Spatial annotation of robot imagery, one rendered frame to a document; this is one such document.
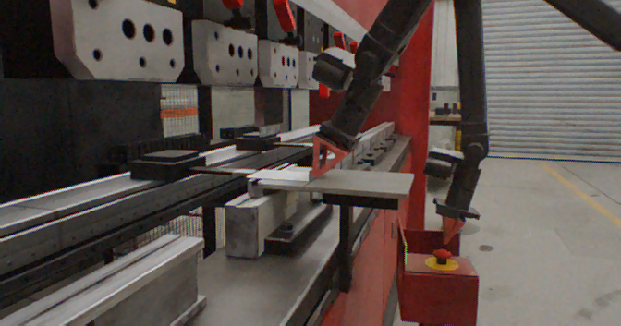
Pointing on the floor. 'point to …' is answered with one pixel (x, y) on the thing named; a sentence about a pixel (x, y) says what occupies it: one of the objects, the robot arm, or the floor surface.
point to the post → (211, 139)
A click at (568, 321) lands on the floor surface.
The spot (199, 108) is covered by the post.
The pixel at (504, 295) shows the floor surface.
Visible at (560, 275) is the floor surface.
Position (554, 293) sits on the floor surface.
